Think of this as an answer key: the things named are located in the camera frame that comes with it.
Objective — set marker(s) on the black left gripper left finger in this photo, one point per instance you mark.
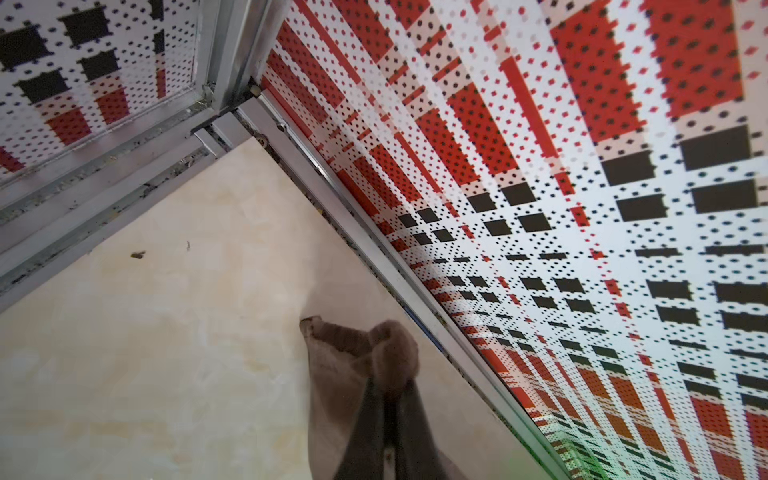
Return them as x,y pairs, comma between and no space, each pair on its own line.
364,455

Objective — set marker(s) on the brown trousers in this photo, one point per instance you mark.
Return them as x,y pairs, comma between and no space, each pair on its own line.
341,360

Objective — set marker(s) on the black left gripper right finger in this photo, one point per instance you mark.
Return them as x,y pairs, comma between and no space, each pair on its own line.
416,454

